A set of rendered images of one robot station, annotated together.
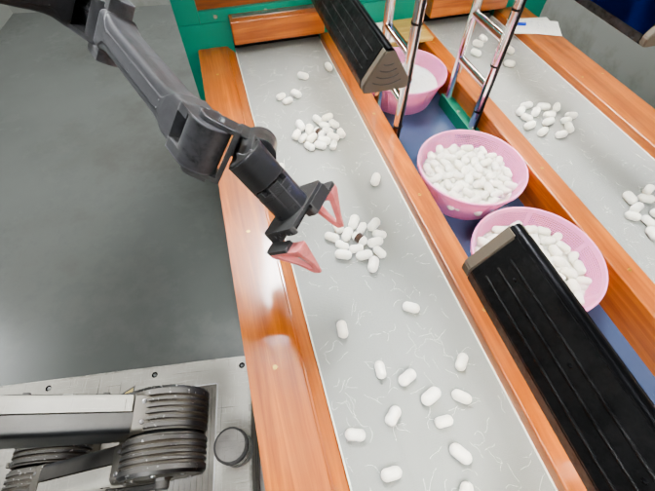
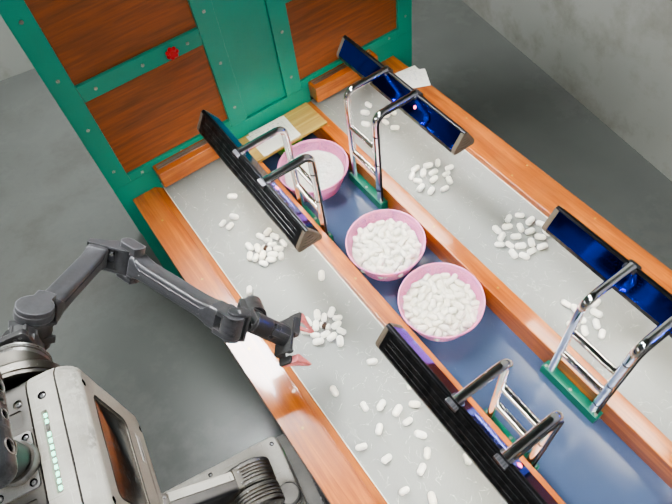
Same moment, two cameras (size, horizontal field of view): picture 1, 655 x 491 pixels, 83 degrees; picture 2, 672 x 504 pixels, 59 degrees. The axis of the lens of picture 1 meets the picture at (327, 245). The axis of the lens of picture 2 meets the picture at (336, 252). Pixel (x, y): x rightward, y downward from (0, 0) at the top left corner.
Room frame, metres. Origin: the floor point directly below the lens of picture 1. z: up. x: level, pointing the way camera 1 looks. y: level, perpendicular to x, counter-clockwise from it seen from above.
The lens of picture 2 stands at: (-0.38, 0.02, 2.38)
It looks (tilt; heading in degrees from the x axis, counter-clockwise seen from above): 55 degrees down; 349
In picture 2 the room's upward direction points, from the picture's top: 10 degrees counter-clockwise
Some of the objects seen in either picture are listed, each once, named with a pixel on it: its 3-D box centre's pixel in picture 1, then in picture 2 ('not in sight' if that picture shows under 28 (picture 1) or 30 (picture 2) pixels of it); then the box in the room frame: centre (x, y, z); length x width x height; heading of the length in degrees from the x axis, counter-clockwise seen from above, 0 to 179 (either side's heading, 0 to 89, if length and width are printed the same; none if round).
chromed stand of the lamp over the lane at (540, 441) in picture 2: not in sight; (495, 436); (-0.05, -0.35, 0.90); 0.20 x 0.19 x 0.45; 16
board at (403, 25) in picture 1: (379, 34); (281, 132); (1.32, -0.18, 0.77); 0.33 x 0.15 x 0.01; 106
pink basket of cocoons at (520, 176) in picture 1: (466, 177); (385, 248); (0.68, -0.36, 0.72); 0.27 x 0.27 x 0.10
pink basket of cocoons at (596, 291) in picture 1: (527, 268); (440, 306); (0.41, -0.43, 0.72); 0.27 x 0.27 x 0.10
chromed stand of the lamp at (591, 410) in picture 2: not in sight; (609, 344); (0.06, -0.74, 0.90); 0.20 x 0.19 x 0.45; 16
